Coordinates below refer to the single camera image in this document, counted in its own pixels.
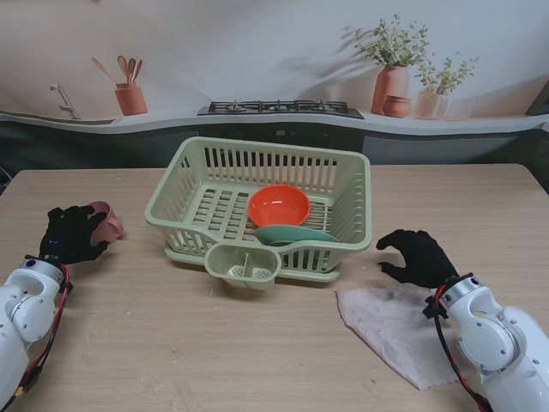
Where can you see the wooden spoon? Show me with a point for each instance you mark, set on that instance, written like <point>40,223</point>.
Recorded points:
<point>131,66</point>
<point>138,68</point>
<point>122,64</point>

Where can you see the grey kitchen countertop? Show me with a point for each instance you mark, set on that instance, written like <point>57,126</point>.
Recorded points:
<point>429,124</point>

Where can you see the clear glass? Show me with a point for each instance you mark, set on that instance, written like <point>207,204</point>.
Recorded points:
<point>460,109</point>

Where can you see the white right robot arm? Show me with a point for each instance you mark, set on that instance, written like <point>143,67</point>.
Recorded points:
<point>493,339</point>

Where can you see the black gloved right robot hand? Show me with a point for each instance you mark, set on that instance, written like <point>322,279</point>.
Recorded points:
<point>424,262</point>

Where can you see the small round terracotta pot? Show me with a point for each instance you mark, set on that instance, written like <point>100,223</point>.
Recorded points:
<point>396,107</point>

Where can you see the pale green plastic dish rack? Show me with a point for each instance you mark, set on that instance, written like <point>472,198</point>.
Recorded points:
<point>360,240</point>

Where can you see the beige wiping cloth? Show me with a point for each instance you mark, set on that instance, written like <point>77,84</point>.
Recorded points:
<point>386,330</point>

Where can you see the pale green cutlery holder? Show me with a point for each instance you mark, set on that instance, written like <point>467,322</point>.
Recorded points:
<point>221,259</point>

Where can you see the wooden spatula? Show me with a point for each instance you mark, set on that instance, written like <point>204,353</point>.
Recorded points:
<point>103,68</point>

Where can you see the black gas stove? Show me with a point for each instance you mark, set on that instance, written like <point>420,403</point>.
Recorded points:
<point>279,107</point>

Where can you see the plant in tall terracotta vase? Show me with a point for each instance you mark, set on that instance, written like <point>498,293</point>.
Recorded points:
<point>390,86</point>

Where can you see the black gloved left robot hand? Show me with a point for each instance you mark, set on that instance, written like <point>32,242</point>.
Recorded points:
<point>64,240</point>

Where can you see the metal faucet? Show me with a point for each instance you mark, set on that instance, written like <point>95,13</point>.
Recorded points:
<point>64,98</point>

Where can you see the plant in pale pot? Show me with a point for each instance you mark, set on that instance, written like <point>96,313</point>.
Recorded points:
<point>431,105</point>

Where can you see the pink plastic mug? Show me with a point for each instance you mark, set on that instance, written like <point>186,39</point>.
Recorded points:
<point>111,227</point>

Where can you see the terracotta utensil pot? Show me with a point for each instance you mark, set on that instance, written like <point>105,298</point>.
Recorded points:
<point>130,101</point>

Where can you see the teal plastic plate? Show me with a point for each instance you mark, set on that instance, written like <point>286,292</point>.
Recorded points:
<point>287,235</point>

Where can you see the orange plastic bowl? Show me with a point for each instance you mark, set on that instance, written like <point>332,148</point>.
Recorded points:
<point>279,208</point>

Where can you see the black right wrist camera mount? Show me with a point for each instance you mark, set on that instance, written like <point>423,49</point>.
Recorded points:
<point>432,309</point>

